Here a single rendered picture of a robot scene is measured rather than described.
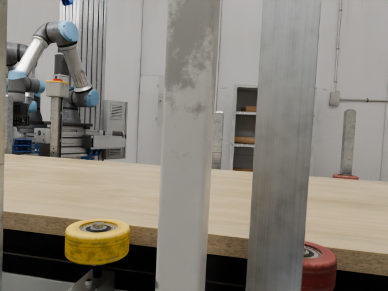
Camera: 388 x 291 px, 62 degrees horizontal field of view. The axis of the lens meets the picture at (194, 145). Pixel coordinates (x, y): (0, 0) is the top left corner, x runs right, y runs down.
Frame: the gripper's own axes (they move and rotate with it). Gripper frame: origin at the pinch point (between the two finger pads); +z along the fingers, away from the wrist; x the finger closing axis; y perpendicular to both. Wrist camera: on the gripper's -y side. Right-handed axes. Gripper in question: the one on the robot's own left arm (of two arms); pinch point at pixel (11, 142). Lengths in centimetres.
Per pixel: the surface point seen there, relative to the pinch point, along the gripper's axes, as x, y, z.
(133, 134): 251, 52, 0
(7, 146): -11.0, 2.5, 1.3
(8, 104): -10.5, 2.7, -18.3
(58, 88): -22.1, 27.0, -26.1
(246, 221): -125, 81, 3
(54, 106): -19.5, 25.1, -18.1
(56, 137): -20.0, 26.6, -4.4
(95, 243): -134, 60, 3
